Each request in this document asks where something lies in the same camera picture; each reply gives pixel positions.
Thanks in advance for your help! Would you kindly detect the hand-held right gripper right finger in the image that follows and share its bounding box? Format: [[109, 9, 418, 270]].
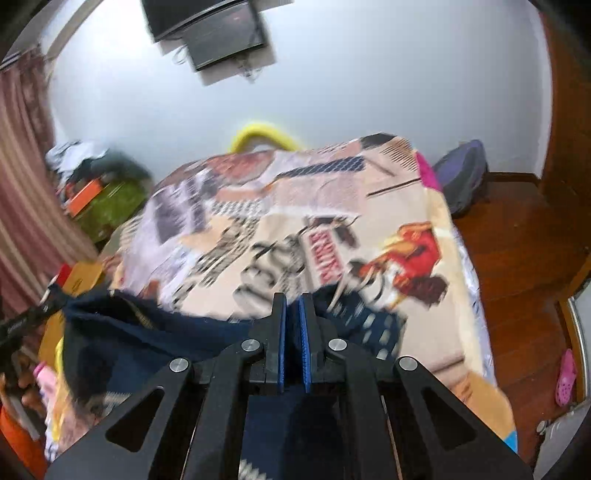
[[298, 292, 535, 480]]

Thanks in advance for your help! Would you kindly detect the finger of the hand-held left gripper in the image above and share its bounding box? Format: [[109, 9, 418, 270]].
[[0, 285, 68, 346]]

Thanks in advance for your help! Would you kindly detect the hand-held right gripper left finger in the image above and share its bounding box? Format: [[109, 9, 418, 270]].
[[45, 292, 288, 480]]

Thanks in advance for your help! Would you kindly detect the navy patterned sweater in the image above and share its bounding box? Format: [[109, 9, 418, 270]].
[[60, 285, 408, 480]]

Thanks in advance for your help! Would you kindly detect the person's left hand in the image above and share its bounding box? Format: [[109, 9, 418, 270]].
[[1, 362, 46, 412]]

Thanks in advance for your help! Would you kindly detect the striped curtain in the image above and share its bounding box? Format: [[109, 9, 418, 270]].
[[0, 50, 100, 315]]

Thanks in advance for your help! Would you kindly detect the orange box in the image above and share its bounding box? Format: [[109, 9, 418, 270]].
[[65, 180, 105, 216]]

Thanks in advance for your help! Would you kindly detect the green bag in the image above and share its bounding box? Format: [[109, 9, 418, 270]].
[[75, 179, 149, 241]]

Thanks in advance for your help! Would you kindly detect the printed comic blanket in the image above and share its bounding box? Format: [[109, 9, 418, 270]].
[[108, 133, 467, 371]]

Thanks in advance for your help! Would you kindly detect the white and grey clutter pile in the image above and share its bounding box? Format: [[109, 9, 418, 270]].
[[45, 140, 153, 185]]

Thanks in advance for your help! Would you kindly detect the grey-white patterned bed sheet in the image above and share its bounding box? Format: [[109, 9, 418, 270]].
[[451, 225, 500, 389]]

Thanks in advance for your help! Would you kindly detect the yellow hoop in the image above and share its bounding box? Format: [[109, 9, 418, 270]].
[[229, 121, 302, 156]]

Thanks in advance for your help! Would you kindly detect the grey backpack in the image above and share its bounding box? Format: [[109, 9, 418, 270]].
[[431, 140, 490, 218]]

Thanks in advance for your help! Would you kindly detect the pink clog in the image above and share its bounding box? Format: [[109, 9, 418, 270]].
[[554, 348, 578, 407]]

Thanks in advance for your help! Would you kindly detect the white wheeled cabinet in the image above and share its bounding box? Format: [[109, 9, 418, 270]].
[[536, 405, 583, 472]]

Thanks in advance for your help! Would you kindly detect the wooden door frame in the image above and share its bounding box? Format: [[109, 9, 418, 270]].
[[555, 262, 591, 385]]

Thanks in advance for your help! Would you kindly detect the small black wall monitor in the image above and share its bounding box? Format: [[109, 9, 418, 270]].
[[185, 2, 269, 73]]

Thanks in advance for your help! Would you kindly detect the large black wall monitor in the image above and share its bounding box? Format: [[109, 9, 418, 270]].
[[141, 0, 256, 44]]

